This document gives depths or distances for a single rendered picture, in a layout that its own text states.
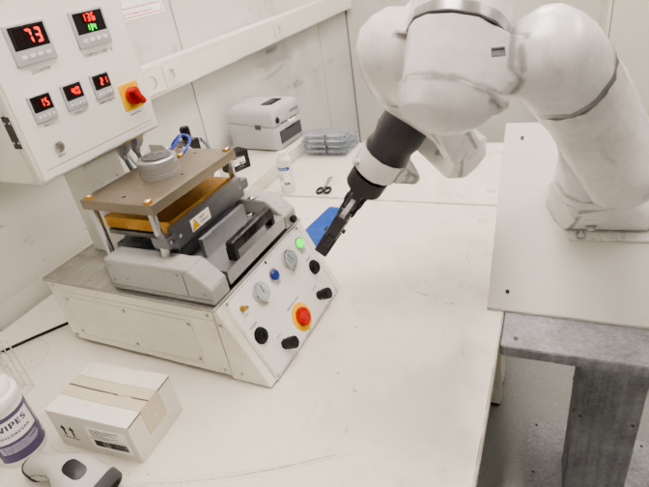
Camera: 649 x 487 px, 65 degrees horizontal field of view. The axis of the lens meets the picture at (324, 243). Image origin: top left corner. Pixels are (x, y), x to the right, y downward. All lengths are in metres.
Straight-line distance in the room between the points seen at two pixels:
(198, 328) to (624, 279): 0.83
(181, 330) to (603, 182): 0.77
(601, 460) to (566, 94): 1.14
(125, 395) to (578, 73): 0.83
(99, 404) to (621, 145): 0.89
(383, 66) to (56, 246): 1.17
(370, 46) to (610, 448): 1.20
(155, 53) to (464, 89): 1.46
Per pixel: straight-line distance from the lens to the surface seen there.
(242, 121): 2.06
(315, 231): 1.47
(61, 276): 1.23
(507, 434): 1.87
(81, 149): 1.12
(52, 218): 1.58
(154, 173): 1.05
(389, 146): 0.89
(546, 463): 1.81
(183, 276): 0.94
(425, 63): 0.57
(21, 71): 1.06
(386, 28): 0.66
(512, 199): 1.18
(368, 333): 1.08
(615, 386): 1.39
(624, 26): 2.84
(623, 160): 0.78
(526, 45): 0.60
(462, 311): 1.12
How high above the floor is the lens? 1.45
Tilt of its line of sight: 30 degrees down
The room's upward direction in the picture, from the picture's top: 10 degrees counter-clockwise
